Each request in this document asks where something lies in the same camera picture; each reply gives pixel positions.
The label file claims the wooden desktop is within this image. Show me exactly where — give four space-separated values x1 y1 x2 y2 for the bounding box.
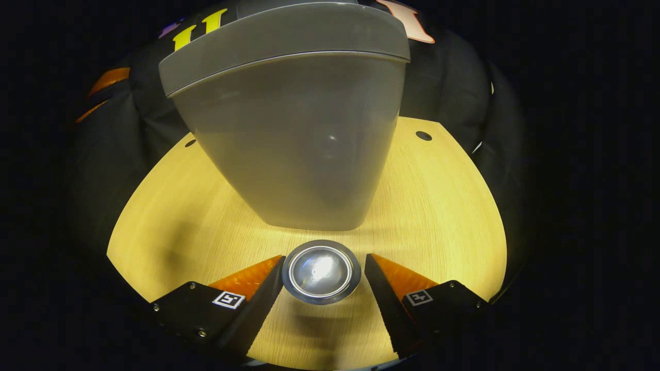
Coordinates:
107 116 507 370

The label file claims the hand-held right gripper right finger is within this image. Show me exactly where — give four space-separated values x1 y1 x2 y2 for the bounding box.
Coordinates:
364 253 488 359

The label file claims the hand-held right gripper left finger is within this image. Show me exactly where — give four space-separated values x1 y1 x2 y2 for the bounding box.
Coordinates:
151 255 286 359

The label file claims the white desktop garbage bin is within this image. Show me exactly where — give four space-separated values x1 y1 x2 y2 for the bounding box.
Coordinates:
158 0 411 231

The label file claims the black backdrop cloth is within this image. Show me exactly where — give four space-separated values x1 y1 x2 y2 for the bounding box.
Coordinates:
67 0 526 289

